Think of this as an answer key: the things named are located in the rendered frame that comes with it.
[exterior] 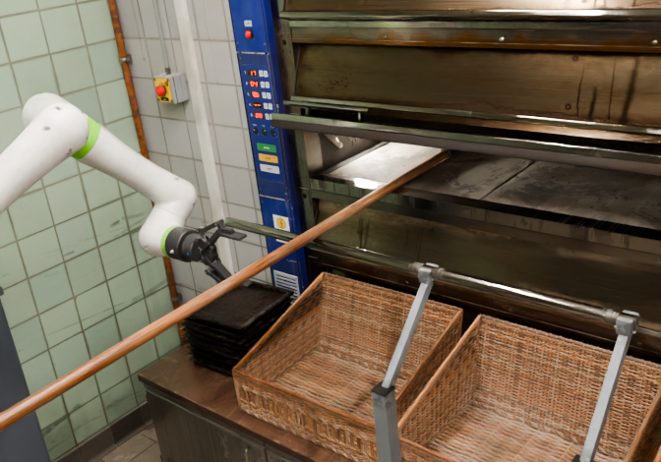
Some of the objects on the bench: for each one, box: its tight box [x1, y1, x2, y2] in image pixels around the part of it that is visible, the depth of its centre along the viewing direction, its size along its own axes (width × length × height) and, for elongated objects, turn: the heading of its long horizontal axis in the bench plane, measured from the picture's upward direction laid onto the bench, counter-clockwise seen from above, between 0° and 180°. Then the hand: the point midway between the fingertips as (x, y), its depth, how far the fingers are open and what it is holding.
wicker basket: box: [232, 272, 463, 462], centre depth 230 cm, size 49×56×28 cm
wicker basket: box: [398, 314, 661, 462], centre depth 193 cm, size 49×56×28 cm
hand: (244, 260), depth 193 cm, fingers open, 13 cm apart
